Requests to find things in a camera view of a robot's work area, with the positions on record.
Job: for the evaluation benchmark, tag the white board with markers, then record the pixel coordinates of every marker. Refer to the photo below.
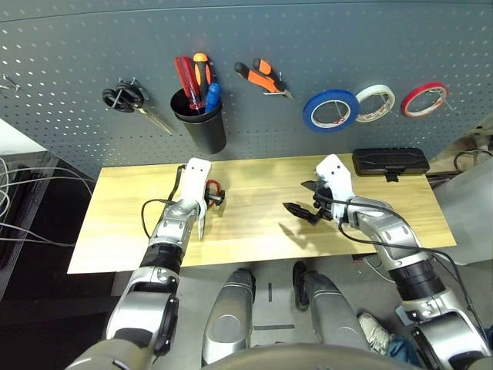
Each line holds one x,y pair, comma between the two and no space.
15,140

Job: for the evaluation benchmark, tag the silver robot leg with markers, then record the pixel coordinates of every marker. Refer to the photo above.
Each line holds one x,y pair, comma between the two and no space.
329,308
227,320

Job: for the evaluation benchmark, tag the grey robot torso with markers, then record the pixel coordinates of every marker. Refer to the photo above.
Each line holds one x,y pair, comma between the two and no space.
308,360

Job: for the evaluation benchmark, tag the silver left robot leg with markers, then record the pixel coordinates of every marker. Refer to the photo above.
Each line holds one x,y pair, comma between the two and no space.
227,320

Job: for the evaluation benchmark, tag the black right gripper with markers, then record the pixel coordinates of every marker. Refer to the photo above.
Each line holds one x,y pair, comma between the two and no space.
323,202

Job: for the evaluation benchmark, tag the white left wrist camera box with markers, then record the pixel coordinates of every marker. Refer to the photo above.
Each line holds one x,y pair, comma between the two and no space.
196,173

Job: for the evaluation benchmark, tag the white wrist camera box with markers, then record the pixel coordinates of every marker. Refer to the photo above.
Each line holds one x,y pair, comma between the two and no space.
335,173
196,173

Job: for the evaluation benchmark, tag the silver peg hook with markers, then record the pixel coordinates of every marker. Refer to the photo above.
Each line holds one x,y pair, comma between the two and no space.
385,102
339,109
441,96
9,83

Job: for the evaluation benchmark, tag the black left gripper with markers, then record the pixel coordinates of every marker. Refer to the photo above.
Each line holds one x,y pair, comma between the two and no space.
212,199

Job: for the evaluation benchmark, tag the orange black needle-nose pliers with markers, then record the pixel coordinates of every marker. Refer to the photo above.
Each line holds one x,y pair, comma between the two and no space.
258,79

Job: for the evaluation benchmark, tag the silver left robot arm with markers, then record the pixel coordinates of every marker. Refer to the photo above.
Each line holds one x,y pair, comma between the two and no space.
173,227

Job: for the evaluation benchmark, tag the silver right robot leg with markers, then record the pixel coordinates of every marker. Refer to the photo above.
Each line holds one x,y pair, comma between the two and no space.
329,308

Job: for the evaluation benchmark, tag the blue jeans leg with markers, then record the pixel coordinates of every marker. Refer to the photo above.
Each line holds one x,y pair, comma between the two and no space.
400,347

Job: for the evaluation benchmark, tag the white sneaker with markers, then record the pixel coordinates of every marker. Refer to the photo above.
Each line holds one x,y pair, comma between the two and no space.
373,329

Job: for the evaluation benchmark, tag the black tool case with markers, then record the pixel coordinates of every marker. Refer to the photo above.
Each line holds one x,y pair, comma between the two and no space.
389,162

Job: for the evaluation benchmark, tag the grey metal pegboard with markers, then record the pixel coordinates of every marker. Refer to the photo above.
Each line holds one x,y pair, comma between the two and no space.
269,31

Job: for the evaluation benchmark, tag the light grey appliance housing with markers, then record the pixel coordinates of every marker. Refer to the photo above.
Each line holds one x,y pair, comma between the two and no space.
470,216

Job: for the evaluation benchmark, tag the dark metal rack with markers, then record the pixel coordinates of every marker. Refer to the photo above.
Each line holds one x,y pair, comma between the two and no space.
21,231

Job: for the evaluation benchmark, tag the red tape roll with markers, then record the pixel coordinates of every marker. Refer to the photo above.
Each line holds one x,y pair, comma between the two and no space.
410,94

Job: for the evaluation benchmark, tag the black tool cup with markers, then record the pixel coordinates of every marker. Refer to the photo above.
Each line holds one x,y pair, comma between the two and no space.
206,135

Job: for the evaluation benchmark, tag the orange black screwdriver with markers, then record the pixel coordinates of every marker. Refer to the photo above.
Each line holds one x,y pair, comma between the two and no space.
202,73

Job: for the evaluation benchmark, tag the blue tape roll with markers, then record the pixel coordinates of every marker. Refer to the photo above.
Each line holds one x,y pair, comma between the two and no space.
308,115

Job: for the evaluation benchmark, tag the white tape roll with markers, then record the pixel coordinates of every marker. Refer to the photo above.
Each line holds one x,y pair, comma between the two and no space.
375,89

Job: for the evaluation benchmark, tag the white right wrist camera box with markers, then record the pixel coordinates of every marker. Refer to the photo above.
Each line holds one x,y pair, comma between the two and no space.
335,173

